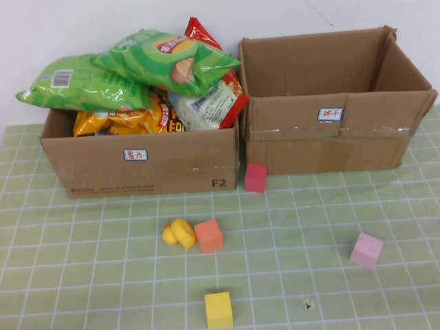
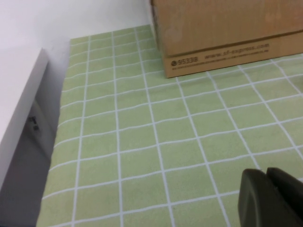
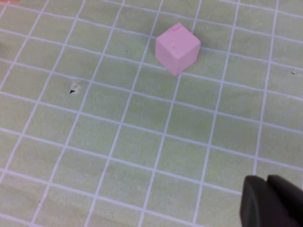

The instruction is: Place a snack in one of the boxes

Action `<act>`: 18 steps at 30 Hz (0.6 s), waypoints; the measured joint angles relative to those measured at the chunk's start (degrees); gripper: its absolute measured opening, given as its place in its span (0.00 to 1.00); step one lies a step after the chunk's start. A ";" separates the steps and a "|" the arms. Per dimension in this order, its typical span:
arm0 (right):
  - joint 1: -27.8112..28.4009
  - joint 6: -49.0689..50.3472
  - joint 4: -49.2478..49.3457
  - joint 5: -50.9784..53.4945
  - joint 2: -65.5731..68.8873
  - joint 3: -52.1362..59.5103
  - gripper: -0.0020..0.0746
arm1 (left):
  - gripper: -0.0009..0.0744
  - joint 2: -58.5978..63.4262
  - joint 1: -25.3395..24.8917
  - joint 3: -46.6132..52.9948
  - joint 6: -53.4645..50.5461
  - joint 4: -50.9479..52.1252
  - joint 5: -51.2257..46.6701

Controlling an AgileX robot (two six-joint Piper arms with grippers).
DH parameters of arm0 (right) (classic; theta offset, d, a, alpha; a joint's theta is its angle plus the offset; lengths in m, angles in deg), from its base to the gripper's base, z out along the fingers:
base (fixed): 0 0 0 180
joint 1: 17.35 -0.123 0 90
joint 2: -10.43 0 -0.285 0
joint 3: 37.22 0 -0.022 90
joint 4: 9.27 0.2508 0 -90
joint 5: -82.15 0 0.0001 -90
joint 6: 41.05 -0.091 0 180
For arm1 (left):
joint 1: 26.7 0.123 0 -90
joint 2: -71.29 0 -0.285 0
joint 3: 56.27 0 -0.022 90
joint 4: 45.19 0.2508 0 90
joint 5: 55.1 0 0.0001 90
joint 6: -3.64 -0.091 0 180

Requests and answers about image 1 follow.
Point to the orange fries snack bag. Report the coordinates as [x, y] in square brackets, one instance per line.
[137, 123]

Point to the pink foam cube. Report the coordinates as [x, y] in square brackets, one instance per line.
[366, 251]

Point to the white label on F2 box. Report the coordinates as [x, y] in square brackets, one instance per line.
[135, 155]

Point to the yellow foam cube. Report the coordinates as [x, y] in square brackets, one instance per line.
[219, 309]

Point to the orange foam cube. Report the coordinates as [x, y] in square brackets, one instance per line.
[208, 237]

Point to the light green chips bag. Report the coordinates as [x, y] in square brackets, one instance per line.
[86, 93]

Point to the white label on taped box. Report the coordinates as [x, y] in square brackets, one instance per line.
[330, 114]

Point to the dark green Lay's chips bag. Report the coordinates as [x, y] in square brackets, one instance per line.
[151, 65]

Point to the red shrimp snack bag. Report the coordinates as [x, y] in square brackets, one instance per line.
[209, 110]

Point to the yellow rubber duck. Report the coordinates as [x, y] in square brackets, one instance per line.
[182, 233]

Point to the green checkered tablecloth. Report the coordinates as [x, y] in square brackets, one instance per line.
[103, 275]

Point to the taped empty cardboard box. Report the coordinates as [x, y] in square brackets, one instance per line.
[292, 144]

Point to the cardboard box with F2 print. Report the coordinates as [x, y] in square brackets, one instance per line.
[103, 175]

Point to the red foam cube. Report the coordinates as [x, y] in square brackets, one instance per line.
[255, 178]

